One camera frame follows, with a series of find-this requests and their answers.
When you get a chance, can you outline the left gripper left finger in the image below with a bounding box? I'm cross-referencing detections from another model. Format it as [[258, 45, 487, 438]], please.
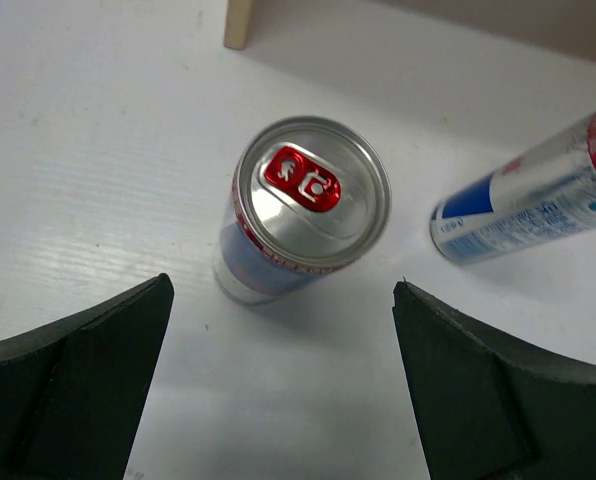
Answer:
[[0, 274, 174, 479]]

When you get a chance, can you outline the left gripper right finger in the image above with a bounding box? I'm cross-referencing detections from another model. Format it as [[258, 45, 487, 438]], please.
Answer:
[[393, 281, 596, 479]]

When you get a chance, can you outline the wooden two-tier shelf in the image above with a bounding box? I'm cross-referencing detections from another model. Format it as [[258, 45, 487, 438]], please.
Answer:
[[223, 1, 596, 63]]

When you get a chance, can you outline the silver slim can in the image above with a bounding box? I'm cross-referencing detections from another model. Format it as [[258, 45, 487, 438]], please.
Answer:
[[429, 112, 596, 264]]

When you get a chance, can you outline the blue silver energy drink can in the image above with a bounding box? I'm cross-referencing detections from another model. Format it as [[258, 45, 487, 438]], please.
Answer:
[[213, 116, 391, 305]]

